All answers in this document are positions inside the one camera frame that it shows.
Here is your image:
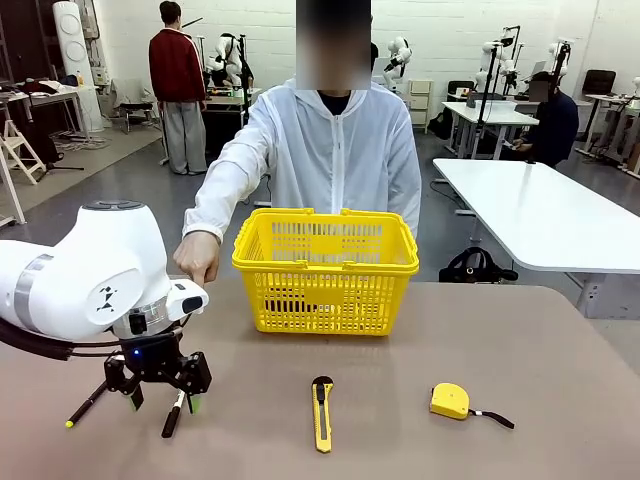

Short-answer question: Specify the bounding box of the yellow tape measure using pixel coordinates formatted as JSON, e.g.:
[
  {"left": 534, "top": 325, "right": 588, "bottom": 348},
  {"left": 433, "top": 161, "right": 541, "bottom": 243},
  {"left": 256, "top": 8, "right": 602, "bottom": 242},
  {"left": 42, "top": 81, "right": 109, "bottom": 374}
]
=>
[{"left": 428, "top": 382, "right": 516, "bottom": 430}]

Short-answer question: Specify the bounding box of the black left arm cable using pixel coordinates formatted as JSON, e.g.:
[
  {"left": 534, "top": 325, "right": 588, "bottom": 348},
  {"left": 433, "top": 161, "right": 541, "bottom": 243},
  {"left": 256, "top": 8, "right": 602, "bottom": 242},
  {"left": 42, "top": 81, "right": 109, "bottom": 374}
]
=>
[{"left": 0, "top": 317, "right": 191, "bottom": 362}]

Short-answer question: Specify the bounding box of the black bag on floor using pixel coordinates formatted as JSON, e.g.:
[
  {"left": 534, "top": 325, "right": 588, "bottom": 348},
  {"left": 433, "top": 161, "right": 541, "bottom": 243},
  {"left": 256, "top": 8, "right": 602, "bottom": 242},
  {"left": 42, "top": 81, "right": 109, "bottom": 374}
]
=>
[{"left": 438, "top": 246, "right": 520, "bottom": 284}]

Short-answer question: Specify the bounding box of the white tower air conditioner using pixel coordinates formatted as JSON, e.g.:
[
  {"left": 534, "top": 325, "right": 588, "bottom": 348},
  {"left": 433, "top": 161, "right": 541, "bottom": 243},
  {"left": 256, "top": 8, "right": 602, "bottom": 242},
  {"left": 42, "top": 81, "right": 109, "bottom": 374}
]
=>
[{"left": 52, "top": 0, "right": 105, "bottom": 132}]

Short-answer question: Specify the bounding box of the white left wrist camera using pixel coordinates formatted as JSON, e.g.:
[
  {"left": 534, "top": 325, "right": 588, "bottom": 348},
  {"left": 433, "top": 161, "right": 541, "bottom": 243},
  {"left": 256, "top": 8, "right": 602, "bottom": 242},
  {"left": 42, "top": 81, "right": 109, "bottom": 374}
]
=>
[{"left": 167, "top": 279, "right": 210, "bottom": 321}]

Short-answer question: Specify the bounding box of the yellow plastic shopping basket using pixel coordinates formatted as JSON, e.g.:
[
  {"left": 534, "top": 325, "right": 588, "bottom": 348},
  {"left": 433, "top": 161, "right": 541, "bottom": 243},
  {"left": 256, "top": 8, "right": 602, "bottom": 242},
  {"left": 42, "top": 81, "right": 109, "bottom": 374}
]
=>
[{"left": 231, "top": 207, "right": 420, "bottom": 337}]

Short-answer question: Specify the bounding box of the black pen yellow tip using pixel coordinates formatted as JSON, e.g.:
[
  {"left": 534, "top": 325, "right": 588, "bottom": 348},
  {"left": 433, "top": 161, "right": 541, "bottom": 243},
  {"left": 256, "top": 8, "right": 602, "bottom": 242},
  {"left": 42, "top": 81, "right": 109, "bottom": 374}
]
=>
[{"left": 64, "top": 382, "right": 109, "bottom": 429}]

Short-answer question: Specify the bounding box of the large white table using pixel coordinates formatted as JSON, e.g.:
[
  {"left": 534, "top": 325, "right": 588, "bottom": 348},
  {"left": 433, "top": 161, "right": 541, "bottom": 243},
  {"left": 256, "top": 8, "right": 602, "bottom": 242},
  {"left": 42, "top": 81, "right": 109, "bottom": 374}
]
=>
[{"left": 432, "top": 157, "right": 640, "bottom": 321}]

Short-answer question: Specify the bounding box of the black and white marker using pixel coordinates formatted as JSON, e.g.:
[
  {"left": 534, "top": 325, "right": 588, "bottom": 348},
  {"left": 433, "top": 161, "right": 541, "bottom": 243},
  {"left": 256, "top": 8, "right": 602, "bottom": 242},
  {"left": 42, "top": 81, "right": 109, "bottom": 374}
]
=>
[{"left": 160, "top": 389, "right": 187, "bottom": 440}]

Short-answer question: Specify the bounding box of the person right forearm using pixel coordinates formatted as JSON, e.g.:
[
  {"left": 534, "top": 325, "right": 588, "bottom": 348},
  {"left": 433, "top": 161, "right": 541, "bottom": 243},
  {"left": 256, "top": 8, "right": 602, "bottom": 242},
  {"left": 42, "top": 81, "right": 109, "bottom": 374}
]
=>
[{"left": 182, "top": 159, "right": 256, "bottom": 246}]

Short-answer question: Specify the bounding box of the person in red jacket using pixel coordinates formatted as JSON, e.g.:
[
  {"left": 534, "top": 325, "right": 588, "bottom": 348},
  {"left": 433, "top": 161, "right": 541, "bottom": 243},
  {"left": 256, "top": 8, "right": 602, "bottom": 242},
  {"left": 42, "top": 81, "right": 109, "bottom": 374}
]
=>
[{"left": 148, "top": 0, "right": 209, "bottom": 176}]

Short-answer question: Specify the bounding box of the white wooden step ladder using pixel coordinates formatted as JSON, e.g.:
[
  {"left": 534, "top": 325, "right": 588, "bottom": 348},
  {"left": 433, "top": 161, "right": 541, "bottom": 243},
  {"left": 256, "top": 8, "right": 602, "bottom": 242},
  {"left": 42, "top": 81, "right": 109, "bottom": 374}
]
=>
[{"left": 0, "top": 118, "right": 47, "bottom": 186}]

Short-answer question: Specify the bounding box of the seated person in dark clothes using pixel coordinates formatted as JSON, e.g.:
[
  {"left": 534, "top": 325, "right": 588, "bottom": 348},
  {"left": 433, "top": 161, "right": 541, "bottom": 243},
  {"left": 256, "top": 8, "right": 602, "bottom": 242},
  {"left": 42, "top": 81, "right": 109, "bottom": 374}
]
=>
[{"left": 514, "top": 71, "right": 580, "bottom": 169}]

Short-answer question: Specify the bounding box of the person in white hoodie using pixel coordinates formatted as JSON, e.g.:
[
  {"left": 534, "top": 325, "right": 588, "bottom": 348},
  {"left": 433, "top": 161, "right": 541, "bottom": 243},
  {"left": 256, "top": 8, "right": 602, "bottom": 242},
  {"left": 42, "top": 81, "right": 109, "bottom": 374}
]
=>
[{"left": 182, "top": 0, "right": 424, "bottom": 246}]

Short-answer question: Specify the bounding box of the person right hand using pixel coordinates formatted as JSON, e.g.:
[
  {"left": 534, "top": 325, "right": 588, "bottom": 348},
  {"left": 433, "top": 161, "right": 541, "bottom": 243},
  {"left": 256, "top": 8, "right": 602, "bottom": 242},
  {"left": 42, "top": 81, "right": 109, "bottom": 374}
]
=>
[{"left": 173, "top": 230, "right": 222, "bottom": 286}]

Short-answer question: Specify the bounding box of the white background desk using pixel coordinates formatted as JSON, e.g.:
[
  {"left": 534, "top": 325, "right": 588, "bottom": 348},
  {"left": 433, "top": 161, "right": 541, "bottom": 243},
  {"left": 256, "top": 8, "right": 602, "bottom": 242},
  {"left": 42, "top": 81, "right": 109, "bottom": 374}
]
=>
[{"left": 441, "top": 98, "right": 541, "bottom": 160}]

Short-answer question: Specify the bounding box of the white drawer cabinet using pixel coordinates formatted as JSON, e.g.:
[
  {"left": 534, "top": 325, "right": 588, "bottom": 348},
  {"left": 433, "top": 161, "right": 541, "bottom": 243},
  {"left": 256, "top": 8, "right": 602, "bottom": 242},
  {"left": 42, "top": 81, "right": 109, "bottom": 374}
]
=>
[{"left": 408, "top": 78, "right": 434, "bottom": 134}]

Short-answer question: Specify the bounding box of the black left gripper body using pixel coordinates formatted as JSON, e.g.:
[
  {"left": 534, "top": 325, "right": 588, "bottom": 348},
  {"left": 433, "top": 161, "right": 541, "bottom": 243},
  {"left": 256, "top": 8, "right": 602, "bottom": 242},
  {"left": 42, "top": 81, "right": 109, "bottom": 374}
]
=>
[{"left": 112, "top": 333, "right": 184, "bottom": 384}]

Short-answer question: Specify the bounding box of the yellow utility knife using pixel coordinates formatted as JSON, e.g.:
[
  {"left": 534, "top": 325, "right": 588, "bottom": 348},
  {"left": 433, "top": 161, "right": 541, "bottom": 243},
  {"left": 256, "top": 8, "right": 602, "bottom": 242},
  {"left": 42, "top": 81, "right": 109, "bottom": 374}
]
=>
[{"left": 311, "top": 375, "right": 335, "bottom": 454}]

